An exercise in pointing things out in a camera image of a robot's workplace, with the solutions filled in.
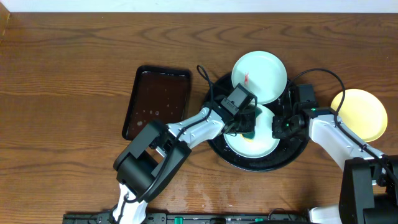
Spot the green yellow sponge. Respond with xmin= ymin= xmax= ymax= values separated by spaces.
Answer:
xmin=241 ymin=132 xmax=255 ymax=142

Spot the pale green plate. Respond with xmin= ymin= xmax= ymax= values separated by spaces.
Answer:
xmin=231 ymin=51 xmax=287 ymax=105
xmin=224 ymin=105 xmax=280 ymax=159

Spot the yellow plate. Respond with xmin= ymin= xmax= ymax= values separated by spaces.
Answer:
xmin=338 ymin=89 xmax=388 ymax=142

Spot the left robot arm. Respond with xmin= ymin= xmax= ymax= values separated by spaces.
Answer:
xmin=109 ymin=98 xmax=256 ymax=223

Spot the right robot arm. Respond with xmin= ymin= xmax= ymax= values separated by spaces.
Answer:
xmin=272 ymin=108 xmax=397 ymax=223

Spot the round black tray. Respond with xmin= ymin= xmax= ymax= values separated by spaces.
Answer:
xmin=207 ymin=72 xmax=309 ymax=172

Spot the rectangular dark brown tray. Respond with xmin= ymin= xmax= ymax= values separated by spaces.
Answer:
xmin=122 ymin=65 xmax=192 ymax=141

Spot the wooden side panel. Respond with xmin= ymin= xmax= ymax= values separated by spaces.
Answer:
xmin=0 ymin=3 xmax=11 ymax=40

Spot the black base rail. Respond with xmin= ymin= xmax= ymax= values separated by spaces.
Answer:
xmin=62 ymin=212 xmax=310 ymax=224

